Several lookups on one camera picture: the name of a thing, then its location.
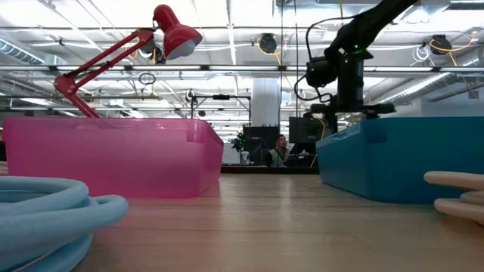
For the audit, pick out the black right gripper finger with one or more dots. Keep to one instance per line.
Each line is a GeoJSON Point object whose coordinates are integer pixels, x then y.
{"type": "Point", "coordinates": [331, 122]}

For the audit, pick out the blue plastic bin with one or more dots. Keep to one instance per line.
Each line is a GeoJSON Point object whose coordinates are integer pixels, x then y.
{"type": "Point", "coordinates": [408, 162]}

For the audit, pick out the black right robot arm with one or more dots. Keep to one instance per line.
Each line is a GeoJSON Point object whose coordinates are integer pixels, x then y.
{"type": "Point", "coordinates": [370, 22]}

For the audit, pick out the black background monitor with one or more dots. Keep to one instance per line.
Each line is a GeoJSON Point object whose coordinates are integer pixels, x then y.
{"type": "Point", "coordinates": [302, 130]}

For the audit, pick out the person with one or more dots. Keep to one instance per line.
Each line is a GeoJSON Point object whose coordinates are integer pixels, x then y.
{"type": "Point", "coordinates": [279, 155]}

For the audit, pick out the white pillar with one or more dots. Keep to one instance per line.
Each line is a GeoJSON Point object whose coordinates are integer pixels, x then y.
{"type": "Point", "coordinates": [265, 102]}

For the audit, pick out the black cabinet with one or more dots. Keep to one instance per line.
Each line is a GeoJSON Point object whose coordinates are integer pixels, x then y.
{"type": "Point", "coordinates": [257, 143]}

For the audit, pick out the potted plant white vase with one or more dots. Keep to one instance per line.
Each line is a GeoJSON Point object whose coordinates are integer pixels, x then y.
{"type": "Point", "coordinates": [242, 145]}

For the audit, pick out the long ceiling light bar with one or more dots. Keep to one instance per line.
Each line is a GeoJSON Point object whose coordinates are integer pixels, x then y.
{"type": "Point", "coordinates": [246, 68]}

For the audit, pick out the black background stand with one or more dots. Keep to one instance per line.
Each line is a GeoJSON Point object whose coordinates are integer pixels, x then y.
{"type": "Point", "coordinates": [223, 97]}

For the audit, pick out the red desk lamp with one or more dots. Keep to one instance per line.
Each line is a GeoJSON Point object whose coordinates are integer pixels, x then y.
{"type": "Point", "coordinates": [177, 38]}

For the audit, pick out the pink translucent plastic bin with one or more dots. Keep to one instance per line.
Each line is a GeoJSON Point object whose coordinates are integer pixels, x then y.
{"type": "Point", "coordinates": [113, 158]}

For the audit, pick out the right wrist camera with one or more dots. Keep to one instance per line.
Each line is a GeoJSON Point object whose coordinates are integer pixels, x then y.
{"type": "Point", "coordinates": [321, 72]}

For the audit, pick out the silver ventilation duct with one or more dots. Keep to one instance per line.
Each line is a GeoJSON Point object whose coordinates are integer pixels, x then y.
{"type": "Point", "coordinates": [416, 88]}

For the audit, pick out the black aluminium table frame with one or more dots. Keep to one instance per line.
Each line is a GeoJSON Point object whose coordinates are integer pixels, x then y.
{"type": "Point", "coordinates": [246, 170]}

